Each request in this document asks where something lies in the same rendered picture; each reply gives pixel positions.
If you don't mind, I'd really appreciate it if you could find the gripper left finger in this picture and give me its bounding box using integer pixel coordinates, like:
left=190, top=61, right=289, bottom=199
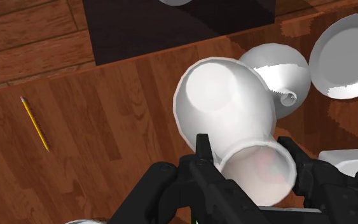
left=107, top=133, right=271, bottom=224

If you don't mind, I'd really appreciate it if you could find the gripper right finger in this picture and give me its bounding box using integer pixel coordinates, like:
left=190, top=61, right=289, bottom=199
left=277, top=136, right=358, bottom=224

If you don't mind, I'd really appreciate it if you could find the white wide-necked vase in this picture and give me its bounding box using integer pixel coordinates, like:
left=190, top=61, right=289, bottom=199
left=172, top=57, right=298, bottom=207

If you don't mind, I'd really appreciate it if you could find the white box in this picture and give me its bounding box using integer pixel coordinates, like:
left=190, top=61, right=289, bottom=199
left=317, top=148, right=358, bottom=178

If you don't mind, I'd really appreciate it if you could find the white round object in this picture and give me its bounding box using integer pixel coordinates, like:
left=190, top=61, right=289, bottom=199
left=65, top=218, right=107, bottom=224

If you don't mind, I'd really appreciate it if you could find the white bowl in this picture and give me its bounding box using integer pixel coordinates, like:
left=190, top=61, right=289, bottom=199
left=308, top=12, right=358, bottom=101

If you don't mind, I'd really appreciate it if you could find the yellow pencil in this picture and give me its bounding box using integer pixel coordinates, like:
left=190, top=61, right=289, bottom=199
left=20, top=95, right=51, bottom=153

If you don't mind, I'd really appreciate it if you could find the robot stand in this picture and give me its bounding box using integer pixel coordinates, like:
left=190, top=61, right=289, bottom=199
left=82, top=0, right=277, bottom=67

